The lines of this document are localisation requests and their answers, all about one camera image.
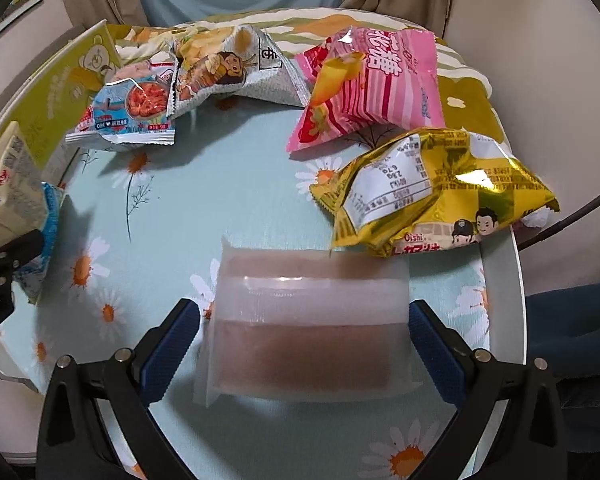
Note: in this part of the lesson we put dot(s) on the gold foil snack packet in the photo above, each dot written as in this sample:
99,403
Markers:
430,185

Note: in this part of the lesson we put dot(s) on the translucent pink wafer packet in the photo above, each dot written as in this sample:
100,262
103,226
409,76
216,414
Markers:
305,320

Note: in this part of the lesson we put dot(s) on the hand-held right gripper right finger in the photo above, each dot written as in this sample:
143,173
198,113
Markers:
437,355

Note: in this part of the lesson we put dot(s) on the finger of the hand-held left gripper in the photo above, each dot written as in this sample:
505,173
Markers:
20,250

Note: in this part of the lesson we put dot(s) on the floral striped blanket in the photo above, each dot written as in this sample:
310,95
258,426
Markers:
465,105

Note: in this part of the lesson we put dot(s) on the dark blue cloth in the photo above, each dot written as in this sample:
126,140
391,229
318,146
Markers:
570,330

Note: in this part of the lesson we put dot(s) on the blue and red snack packet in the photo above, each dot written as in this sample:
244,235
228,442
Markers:
130,110

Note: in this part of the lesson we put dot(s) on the light blue snack packet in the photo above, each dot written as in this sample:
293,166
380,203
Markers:
47,215

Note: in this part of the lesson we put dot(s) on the pink striped snack packet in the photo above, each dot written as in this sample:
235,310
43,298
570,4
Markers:
380,95

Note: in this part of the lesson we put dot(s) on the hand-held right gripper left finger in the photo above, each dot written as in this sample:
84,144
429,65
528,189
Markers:
172,345

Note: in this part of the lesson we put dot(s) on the yellow-green cardboard box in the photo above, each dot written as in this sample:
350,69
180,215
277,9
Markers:
65,90

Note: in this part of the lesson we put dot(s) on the cream and white snack packet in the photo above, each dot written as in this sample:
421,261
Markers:
5,185

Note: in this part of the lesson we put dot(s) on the silver cartoon chip packet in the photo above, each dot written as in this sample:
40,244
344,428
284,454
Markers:
220,75

